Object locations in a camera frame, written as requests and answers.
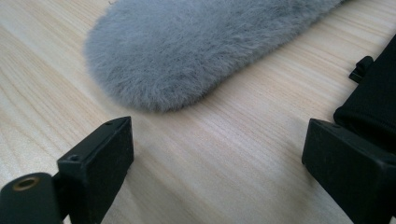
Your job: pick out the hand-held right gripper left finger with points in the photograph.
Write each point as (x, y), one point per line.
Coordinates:
(96, 161)

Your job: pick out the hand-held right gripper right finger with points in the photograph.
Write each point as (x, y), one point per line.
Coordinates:
(351, 174)

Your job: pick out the grey fluffy mitten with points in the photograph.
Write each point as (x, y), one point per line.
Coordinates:
(174, 53)

